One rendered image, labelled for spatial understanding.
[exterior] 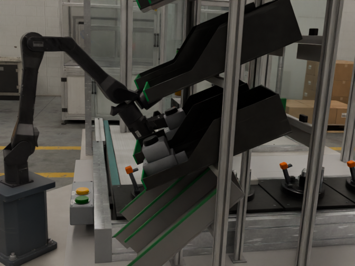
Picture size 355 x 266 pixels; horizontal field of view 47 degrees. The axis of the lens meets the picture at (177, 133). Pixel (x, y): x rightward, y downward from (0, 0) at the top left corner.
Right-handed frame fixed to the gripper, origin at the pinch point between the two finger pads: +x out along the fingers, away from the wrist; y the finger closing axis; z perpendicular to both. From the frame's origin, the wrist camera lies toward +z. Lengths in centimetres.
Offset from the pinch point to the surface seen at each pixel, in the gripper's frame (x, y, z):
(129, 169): -0.7, -1.0, -9.5
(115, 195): 5.2, 2.8, -18.2
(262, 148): 59, 82, 45
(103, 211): 4.4, -5.0, -22.4
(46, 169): 54, 314, -118
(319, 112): -7, -54, 29
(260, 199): 30.5, -5.2, 18.4
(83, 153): 8, 84, -34
